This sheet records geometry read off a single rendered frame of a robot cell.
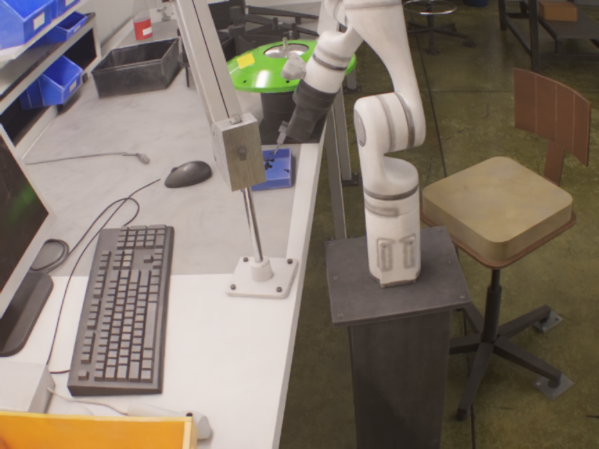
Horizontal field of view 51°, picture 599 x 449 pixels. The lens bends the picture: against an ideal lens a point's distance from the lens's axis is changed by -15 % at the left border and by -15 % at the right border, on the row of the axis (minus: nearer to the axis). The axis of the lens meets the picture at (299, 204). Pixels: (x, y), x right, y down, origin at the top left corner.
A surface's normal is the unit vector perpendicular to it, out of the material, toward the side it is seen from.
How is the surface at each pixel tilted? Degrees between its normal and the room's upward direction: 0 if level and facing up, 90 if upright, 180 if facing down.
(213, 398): 0
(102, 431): 86
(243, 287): 0
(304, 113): 100
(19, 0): 88
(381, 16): 81
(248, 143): 90
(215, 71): 52
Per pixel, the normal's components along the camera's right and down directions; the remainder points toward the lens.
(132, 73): -0.07, 0.57
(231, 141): 0.38, 0.44
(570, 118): -0.91, 0.29
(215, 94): 0.23, -0.18
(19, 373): -0.11, -0.85
